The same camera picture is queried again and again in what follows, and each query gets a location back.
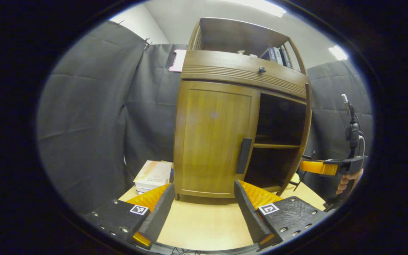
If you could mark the small ceiling light panel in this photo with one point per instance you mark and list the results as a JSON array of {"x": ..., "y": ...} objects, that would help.
[{"x": 338, "y": 52}]

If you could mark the black round drawer knob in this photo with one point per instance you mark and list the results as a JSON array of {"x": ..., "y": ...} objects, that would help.
[{"x": 262, "y": 69}]

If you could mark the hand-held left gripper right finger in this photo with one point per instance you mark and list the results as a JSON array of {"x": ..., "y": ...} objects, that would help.
[{"x": 248, "y": 212}]

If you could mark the wooden ribbed cabinet drawer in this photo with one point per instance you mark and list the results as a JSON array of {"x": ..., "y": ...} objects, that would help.
[{"x": 225, "y": 65}]

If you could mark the black backdrop cloth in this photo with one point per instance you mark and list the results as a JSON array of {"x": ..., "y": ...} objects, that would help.
[{"x": 83, "y": 117}]

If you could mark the wooden double-door shoe cabinet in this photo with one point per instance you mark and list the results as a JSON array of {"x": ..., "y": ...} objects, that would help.
[{"x": 239, "y": 35}]

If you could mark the stack of books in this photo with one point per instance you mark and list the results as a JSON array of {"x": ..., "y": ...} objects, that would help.
[{"x": 152, "y": 173}]

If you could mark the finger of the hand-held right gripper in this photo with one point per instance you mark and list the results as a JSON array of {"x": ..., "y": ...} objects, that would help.
[{"x": 317, "y": 167}]

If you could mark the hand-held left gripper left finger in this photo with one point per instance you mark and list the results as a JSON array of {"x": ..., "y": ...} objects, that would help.
[{"x": 159, "y": 212}]

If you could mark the wooden inner cabinet shelf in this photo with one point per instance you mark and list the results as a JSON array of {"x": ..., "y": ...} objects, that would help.
[{"x": 275, "y": 146}]

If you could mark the grey spine book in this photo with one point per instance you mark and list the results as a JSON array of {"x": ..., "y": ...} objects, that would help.
[{"x": 278, "y": 56}]

